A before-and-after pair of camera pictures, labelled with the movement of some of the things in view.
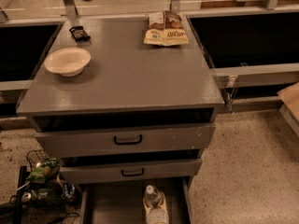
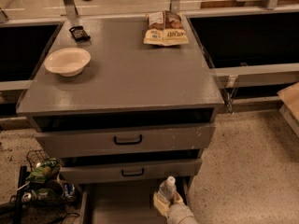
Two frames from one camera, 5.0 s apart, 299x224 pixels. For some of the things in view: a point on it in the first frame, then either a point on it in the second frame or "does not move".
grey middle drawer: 149,170 does not move
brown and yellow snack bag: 165,28 does not move
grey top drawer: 122,141 does not move
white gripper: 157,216 to 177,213
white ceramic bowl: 68,62 does not move
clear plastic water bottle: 151,196 to 168,188
